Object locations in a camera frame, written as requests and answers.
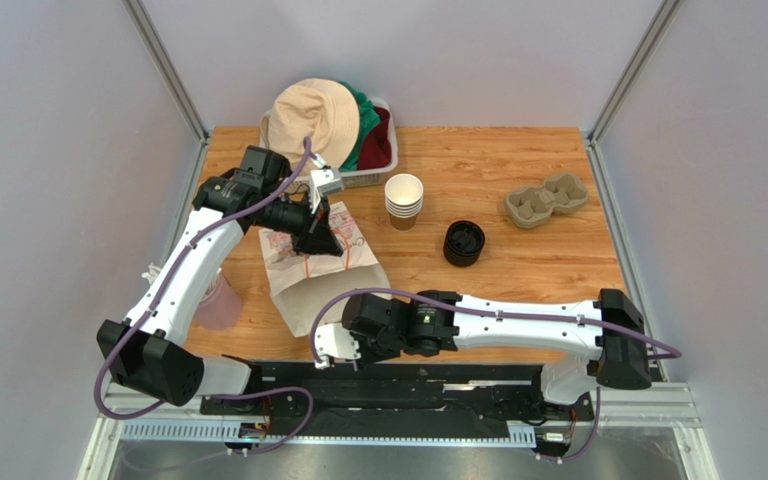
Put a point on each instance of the stack of black lids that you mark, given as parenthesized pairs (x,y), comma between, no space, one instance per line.
(463,244)

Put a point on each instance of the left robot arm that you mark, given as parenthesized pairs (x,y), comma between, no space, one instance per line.
(145,351)

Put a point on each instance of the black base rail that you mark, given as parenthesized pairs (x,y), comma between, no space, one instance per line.
(401,400)

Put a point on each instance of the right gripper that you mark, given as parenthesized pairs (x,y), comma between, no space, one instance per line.
(360,326)

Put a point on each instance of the green cloth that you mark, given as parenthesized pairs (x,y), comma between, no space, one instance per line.
(368,120)

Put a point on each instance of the white paper bag orange handles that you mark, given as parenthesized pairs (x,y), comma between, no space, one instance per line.
(301,285)

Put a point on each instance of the stack of paper cups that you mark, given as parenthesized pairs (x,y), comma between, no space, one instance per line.
(404,194)

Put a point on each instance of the white plastic basket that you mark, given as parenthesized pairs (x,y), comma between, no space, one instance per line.
(373,177)

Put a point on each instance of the pink plastic cup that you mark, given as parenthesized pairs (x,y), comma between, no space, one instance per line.
(220,307)

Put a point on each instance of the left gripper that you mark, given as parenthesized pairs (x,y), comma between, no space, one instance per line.
(316,238)

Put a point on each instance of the beige bucket hat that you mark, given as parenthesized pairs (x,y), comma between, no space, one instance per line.
(321,110)

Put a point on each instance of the dark red cloth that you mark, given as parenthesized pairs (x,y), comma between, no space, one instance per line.
(376,150)

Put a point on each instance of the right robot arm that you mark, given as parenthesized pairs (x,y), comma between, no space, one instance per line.
(602,340)

